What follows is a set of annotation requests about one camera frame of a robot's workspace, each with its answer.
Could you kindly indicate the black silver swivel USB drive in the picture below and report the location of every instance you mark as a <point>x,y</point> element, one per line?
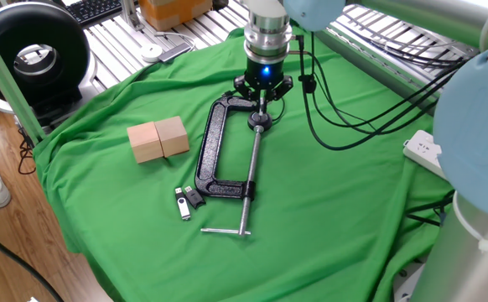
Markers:
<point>182,205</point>

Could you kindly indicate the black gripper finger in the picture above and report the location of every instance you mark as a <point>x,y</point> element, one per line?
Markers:
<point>244,88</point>
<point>283,88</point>

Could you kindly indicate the short black USB dongle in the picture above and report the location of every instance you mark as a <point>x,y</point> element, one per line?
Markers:
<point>194,198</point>

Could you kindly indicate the green cloth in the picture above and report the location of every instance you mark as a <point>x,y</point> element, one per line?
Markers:
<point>311,251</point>

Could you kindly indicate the white power strip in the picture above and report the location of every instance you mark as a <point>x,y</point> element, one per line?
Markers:
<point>422,151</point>

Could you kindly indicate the orange box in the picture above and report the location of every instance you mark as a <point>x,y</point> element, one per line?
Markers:
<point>168,12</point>

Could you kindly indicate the black fuzzy microphone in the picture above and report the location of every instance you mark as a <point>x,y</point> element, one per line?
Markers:
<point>308,84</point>

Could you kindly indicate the white USB drive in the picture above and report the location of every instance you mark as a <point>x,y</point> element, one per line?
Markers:
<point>261,107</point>

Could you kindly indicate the black keyboard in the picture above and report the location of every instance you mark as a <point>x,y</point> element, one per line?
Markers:
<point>95,10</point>

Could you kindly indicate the green frame post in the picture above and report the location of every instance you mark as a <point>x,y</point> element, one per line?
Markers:
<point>13,92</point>

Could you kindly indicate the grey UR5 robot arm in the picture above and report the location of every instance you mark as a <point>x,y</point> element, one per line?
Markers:
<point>474,126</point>

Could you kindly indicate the black C-clamp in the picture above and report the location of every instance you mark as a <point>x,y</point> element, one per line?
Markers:
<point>210,147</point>

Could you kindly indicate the silver angle bracket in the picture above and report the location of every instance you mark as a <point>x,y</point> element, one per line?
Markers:
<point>131,14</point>

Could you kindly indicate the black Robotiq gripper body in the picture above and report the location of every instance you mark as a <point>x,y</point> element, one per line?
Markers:
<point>265,73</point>

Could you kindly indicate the white round puck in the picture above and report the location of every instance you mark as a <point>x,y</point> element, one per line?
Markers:
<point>152,52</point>

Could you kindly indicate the light wooden block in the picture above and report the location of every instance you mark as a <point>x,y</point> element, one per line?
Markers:
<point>172,136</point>
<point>145,142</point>

